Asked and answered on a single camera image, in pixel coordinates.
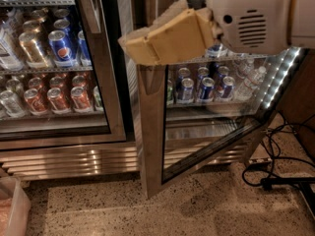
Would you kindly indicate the clear water bottle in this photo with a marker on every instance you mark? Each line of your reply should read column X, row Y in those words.
column 250, row 84
column 245, row 68

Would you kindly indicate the silver diet cola can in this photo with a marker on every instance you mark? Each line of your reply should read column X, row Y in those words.
column 12, row 103

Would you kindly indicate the red cola can middle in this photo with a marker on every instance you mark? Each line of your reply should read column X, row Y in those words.
column 58, row 101

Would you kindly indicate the red cola can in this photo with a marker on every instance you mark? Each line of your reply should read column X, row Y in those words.
column 58, row 101
column 35, row 102
column 81, row 99

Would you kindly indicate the green soda can right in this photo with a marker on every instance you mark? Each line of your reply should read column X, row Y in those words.
column 169, row 97

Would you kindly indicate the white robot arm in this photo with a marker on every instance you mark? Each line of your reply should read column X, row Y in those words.
column 301, row 24

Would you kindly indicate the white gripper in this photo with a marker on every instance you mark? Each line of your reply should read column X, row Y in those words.
column 249, row 17

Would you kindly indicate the blue Pepsi can front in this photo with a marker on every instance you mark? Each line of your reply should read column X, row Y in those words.
column 63, row 49

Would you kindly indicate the blue pepsi can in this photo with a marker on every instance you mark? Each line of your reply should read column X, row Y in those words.
column 225, row 89
column 63, row 49
column 185, row 93
column 206, row 90

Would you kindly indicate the glass fridge door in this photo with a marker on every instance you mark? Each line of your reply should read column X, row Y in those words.
column 83, row 21
column 155, row 122

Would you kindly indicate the steel fridge bottom grille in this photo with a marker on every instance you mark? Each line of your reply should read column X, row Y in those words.
column 79, row 161

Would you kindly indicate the clear water bottle back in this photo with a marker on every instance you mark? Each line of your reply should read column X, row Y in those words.
column 245, row 68

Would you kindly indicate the red cola can right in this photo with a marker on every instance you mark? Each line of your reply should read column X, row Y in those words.
column 81, row 99

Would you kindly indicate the translucent plastic bin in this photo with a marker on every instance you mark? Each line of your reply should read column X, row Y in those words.
column 14, row 208

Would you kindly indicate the clear water bottle front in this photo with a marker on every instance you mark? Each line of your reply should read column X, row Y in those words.
column 250, row 84

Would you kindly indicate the gold soda can front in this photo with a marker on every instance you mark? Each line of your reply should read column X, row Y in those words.
column 37, row 56

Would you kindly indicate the blue Pepsi can lower middle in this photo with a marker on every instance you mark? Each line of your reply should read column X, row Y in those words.
column 206, row 90

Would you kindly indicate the red cola can left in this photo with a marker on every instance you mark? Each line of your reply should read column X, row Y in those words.
column 35, row 102

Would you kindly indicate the blue Pepsi can lower right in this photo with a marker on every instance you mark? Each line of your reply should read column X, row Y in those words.
column 225, row 89

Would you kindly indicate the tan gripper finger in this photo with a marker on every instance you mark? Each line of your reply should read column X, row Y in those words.
column 177, row 35

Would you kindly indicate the silver blue energy can left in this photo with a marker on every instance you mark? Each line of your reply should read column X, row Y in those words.
column 216, row 51

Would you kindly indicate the blue Pepsi can lower left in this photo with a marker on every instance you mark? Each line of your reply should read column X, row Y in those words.
column 185, row 93

